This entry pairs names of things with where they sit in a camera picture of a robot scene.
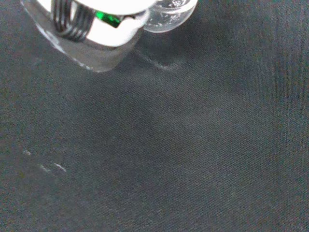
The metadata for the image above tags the black table cloth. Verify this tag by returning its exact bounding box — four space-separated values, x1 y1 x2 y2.
0 0 309 232

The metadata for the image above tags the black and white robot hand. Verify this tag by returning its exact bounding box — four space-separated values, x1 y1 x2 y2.
20 0 159 73

